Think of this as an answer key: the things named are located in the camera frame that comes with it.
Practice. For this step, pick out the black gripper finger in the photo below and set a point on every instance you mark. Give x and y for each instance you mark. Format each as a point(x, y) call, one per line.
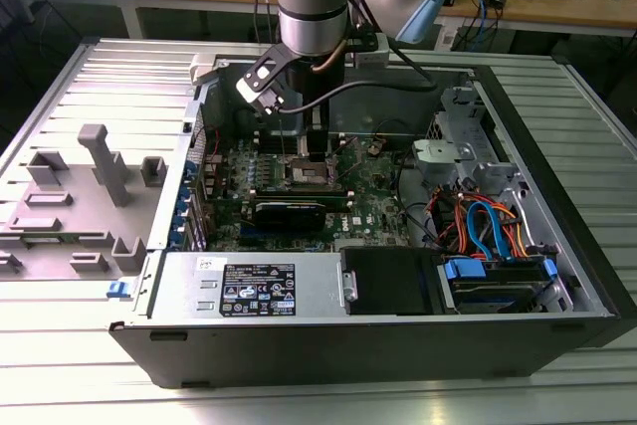
point(318, 146)

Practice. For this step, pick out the grey metal disk bay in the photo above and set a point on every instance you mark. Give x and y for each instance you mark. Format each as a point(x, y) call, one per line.
point(443, 153)

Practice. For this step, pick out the hard disk in blue carrier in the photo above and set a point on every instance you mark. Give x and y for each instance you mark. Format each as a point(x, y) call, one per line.
point(492, 295)

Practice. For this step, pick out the blue plastic clip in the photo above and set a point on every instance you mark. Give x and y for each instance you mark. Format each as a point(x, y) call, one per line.
point(117, 289)

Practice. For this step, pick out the small black device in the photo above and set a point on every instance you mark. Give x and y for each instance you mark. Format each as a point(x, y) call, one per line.
point(496, 0)

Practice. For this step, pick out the metal locking lever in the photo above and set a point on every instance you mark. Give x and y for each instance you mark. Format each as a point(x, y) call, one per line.
point(282, 141)

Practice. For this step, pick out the green RAM stick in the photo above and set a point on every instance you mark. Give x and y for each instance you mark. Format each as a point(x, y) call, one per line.
point(298, 195)

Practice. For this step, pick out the CPU socket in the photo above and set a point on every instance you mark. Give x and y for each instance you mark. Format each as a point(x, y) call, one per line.
point(303, 173)

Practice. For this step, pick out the silver power supply unit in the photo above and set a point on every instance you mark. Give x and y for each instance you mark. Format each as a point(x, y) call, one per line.
point(313, 295)

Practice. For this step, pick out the graphics card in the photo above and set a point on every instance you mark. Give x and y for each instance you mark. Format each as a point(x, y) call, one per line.
point(291, 218)

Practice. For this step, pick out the coin battery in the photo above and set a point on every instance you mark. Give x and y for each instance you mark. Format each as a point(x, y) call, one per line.
point(375, 148)

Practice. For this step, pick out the grey parts rack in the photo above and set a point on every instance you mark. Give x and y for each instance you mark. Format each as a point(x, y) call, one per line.
point(89, 218)

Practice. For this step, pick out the black PC case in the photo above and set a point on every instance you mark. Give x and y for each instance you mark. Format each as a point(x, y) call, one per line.
point(323, 353)

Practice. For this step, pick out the green motherboard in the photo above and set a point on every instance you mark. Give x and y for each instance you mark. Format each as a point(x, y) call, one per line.
point(370, 186)

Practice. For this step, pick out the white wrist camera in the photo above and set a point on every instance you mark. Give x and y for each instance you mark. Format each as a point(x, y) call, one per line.
point(372, 52)
point(247, 90)

